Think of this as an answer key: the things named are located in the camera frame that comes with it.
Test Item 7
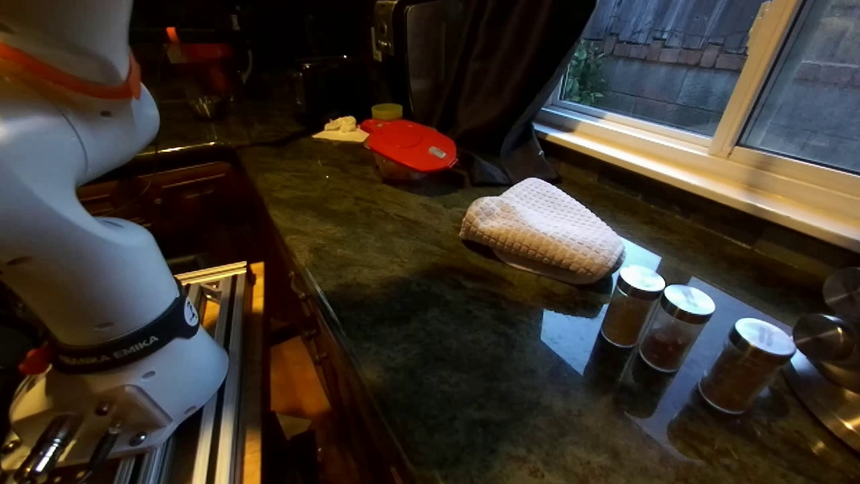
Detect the spice jar with metal lid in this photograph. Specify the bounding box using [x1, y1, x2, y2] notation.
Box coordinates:
[600, 265, 668, 353]
[695, 314, 799, 417]
[636, 282, 721, 378]

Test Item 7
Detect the white waffle dish cloth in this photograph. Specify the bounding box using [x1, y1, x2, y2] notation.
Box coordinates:
[457, 176, 629, 289]

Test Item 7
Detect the container with red lid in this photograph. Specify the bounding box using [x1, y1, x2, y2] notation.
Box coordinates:
[358, 115, 461, 184]

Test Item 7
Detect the small yellow-green cup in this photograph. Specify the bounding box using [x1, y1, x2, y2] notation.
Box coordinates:
[369, 99, 406, 123]

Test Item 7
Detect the white window frame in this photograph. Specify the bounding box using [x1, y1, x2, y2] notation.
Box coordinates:
[531, 0, 860, 255]

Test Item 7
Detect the aluminium extrusion mounting frame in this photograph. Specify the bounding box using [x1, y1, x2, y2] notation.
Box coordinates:
[0, 259, 269, 484]

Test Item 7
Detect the round metal spice rack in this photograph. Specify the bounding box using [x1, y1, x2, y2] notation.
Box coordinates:
[785, 265, 860, 451]

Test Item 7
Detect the crumpled white cloth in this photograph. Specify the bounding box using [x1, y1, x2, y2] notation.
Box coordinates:
[310, 113, 370, 146]

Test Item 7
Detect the dark curtain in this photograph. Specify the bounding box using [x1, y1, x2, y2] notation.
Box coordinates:
[392, 0, 600, 188]

